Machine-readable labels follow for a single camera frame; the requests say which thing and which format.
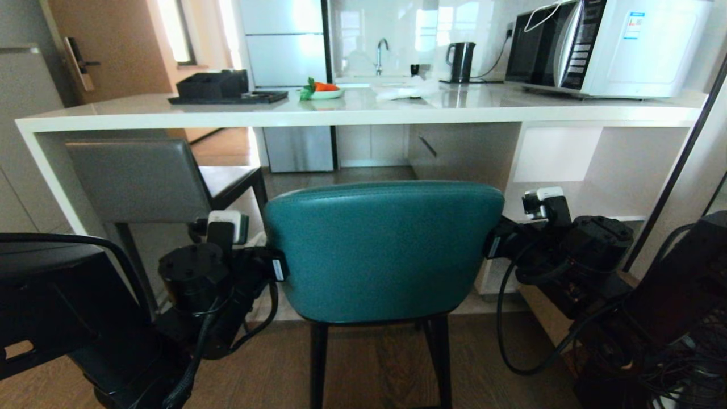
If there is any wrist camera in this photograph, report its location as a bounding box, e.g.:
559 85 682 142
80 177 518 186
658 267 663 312
189 210 250 252
521 186 572 228

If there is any grey cabinet drawer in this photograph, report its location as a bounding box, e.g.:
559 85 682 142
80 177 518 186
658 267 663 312
407 123 521 193

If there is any white kitchen counter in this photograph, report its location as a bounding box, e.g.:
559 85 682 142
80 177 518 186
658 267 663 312
16 84 708 310

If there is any pale green plate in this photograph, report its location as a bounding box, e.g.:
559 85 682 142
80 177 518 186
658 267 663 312
300 86 345 101

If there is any chrome sink faucet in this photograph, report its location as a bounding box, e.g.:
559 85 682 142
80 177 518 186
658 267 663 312
373 38 391 77

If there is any wooden door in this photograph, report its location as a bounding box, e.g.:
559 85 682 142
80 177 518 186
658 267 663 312
48 0 173 106

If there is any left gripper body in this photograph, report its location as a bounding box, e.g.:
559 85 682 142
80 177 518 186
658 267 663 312
234 247 290 303

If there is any black flat tray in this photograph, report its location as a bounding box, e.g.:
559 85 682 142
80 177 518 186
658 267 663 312
168 91 289 106

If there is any white microwave oven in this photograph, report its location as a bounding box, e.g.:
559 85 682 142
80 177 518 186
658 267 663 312
504 0 715 99

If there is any black cable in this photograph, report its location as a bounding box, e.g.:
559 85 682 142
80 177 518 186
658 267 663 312
496 241 628 377
227 281 279 354

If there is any white refrigerator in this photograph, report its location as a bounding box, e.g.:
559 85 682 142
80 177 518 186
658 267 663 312
238 0 337 173

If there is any white crumpled cloth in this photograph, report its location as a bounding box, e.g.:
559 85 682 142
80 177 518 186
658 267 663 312
372 78 441 102

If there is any teal upholstered bar stool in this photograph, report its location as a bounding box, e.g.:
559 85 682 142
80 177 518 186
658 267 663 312
264 180 505 409

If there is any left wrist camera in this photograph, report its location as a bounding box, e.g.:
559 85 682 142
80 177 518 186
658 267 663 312
189 210 250 252

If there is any grey upholstered bar stool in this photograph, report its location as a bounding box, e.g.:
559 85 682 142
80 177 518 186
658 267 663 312
65 138 269 319

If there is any black organizer box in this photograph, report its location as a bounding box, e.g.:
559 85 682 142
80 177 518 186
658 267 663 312
176 69 250 99

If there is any black electric kettle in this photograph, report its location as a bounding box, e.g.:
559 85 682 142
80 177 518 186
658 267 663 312
445 42 477 84

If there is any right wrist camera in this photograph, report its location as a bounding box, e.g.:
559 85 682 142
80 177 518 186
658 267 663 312
521 186 572 228

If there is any black slanted metal rod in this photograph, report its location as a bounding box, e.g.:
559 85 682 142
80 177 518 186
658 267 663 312
621 54 727 273

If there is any black kettle power cord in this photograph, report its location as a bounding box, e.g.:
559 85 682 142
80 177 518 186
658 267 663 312
470 24 515 81

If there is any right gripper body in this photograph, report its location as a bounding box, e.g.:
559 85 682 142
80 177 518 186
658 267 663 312
482 218 536 268

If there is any black door lock handle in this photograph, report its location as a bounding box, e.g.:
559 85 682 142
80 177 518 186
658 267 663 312
63 37 102 92

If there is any white power cable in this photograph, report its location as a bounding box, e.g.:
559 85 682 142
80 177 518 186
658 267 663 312
523 0 575 33

